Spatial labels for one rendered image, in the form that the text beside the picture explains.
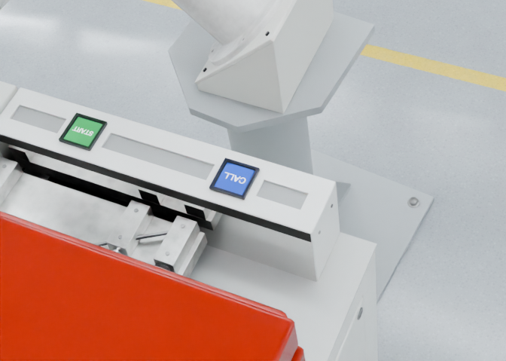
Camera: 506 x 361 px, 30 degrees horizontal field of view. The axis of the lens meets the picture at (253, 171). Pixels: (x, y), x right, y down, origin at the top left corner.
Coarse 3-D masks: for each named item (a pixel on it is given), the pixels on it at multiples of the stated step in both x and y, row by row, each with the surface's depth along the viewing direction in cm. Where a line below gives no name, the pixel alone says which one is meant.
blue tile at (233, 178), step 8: (224, 168) 138; (232, 168) 138; (240, 168) 138; (224, 176) 138; (232, 176) 138; (240, 176) 137; (248, 176) 137; (216, 184) 137; (224, 184) 137; (232, 184) 137; (240, 184) 137; (240, 192) 136
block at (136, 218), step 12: (132, 204) 144; (144, 204) 143; (132, 216) 142; (144, 216) 142; (120, 228) 141; (132, 228) 141; (144, 228) 143; (108, 240) 140; (120, 240) 140; (132, 240) 140; (120, 252) 141; (132, 252) 142
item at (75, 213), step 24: (24, 192) 151; (48, 192) 150; (72, 192) 150; (24, 216) 148; (48, 216) 148; (72, 216) 147; (96, 216) 146; (120, 216) 146; (96, 240) 144; (144, 240) 143; (192, 264) 141
